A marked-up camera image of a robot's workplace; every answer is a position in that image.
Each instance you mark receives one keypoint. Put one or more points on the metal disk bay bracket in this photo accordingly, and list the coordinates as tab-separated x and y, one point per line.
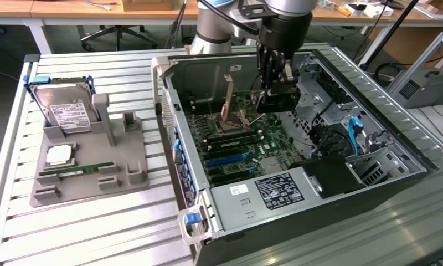
384	166

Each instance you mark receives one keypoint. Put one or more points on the blue expansion slot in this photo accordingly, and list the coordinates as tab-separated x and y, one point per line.
227	160

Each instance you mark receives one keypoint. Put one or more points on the green motherboard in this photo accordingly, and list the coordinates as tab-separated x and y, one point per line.
269	138

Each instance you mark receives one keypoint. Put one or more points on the graphics card with black fan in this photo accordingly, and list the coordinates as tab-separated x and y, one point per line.
281	102

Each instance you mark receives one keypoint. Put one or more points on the long wooden desk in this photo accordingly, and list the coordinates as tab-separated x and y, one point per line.
22	8

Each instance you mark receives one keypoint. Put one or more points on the hard disk in blue carrier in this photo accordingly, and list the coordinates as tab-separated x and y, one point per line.
67	110

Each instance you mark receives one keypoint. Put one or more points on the green RAM stick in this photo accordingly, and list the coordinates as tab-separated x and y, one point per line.
82	169

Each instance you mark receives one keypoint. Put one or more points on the orange small box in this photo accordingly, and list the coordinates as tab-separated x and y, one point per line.
344	10

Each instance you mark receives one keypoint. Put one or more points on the CPU socket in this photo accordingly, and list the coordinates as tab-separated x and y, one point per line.
236	128

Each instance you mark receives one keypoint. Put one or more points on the black plastic shroud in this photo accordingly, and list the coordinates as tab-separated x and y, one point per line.
332	177

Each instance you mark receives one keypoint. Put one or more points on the black expansion slot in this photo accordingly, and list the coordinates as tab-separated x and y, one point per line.
231	171
223	153
232	179

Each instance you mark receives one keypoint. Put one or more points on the black and white box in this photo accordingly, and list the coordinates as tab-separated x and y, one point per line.
355	7

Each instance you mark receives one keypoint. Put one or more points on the black stand pole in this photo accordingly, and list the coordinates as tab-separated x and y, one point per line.
390	30

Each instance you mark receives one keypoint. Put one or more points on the perforated metal disk bay cage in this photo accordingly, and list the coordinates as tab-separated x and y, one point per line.
317	110

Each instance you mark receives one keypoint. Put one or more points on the open black PC case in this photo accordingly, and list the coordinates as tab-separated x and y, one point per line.
317	221

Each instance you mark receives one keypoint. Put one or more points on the black office chair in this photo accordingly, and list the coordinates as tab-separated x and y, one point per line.
118	33

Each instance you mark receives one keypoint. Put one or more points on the silver CPU chip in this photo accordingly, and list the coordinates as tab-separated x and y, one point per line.
59	154

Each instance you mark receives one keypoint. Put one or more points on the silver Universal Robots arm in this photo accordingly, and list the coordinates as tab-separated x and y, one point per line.
212	27

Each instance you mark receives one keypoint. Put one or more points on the black RAM slot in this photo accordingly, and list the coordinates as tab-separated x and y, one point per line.
236	133
217	106

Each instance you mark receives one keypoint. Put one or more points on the thin metal locking lever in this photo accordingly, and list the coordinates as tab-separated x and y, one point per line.
209	108

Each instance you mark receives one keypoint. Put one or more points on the grey computer tower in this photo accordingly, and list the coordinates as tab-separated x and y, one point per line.
425	88

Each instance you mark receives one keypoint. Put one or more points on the grey parts rack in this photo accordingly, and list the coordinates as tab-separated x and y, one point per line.
92	155

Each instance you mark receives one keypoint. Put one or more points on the black RAM stick with label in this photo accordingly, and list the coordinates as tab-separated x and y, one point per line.
232	144

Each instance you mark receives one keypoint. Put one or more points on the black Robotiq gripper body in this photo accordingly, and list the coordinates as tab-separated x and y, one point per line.
284	30

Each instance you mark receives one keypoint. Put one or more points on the grey power supply unit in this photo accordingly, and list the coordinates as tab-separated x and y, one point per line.
236	210

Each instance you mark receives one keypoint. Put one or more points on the aluminium profile frame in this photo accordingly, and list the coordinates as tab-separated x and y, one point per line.
429	55

